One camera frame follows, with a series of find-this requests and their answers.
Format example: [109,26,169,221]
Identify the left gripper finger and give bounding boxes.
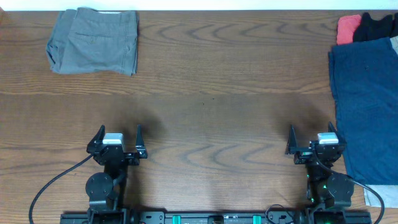
[136,124,147,159]
[86,125,105,154]

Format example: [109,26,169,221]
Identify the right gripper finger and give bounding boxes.
[285,125,297,154]
[328,121,346,146]

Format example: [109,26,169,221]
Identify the navy blue shorts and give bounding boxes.
[328,37,397,185]

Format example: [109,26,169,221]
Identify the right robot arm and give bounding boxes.
[285,123,354,223]

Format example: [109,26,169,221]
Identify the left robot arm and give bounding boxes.
[85,125,148,223]

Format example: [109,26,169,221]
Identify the beige khaki shorts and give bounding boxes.
[357,37,397,208]

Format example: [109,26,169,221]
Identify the folded grey shorts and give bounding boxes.
[45,7,139,76]

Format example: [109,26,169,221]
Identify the red garment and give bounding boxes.
[336,14,361,45]

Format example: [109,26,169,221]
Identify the black garment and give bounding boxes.
[353,12,397,42]

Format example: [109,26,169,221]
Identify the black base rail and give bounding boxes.
[60,211,372,224]

